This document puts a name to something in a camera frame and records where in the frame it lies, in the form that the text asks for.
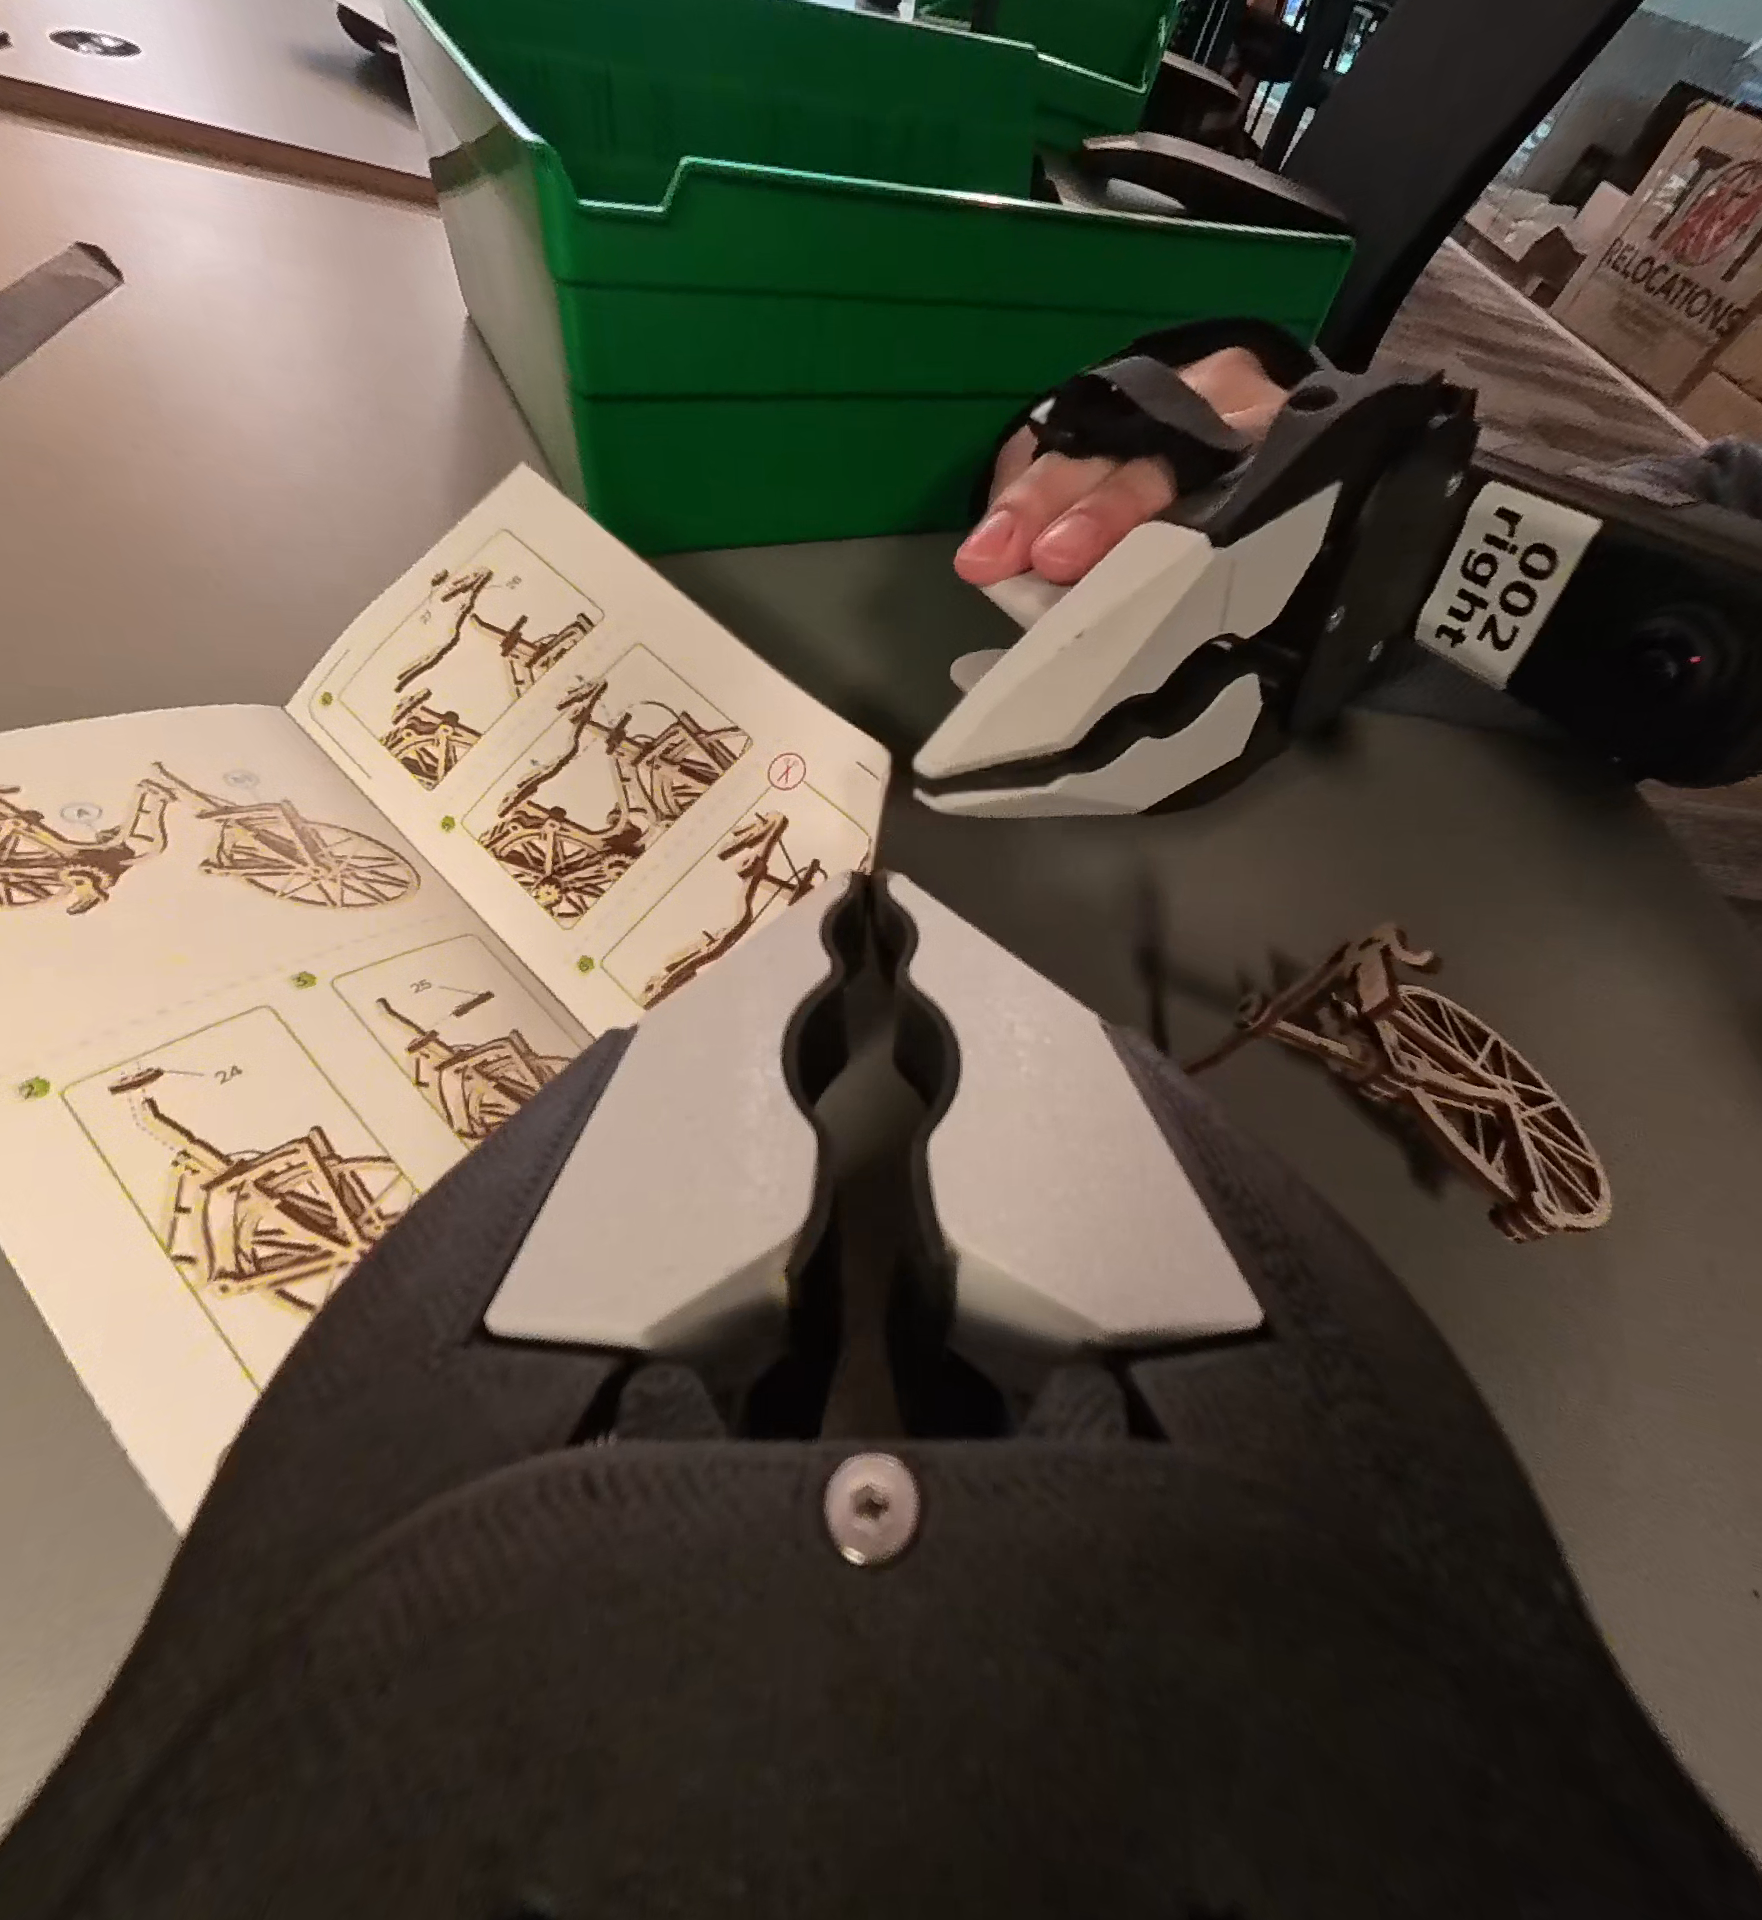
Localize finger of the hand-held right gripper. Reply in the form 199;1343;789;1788
913;672;1268;823
907;481;1348;783

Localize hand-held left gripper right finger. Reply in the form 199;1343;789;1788
879;873;1268;1433

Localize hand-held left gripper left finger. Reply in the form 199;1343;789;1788
479;873;883;1433

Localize wooden bicycle model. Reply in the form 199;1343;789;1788
1133;878;1614;1247

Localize white instruction booklet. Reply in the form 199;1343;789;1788
0;461;896;1535

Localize person's right hand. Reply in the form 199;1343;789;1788
954;349;1295;586

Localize plain cardboard box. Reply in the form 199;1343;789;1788
1466;180;1634;309

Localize black flat object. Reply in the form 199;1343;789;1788
1039;131;1350;240

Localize printed cardboard box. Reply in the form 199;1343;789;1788
1548;82;1762;439

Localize green plastic bin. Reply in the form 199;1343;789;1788
385;0;1359;561
912;0;1186;92

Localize grey desk with wooden edge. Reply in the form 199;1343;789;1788
0;0;439;204

